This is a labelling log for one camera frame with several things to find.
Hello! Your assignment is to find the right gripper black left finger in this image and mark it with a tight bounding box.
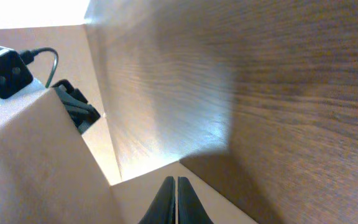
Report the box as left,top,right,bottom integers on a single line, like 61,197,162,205
139,176,175,224

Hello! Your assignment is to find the brown cardboard box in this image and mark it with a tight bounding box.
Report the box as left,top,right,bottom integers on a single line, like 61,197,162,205
0,26,252,223

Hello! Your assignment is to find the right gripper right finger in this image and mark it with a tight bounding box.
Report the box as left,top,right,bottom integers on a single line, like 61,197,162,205
178,177,213,224

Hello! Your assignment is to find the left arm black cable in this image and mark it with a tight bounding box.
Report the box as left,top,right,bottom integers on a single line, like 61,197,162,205
19,47,60,89

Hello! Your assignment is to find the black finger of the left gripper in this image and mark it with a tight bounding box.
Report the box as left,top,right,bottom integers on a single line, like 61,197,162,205
52,79,101,134

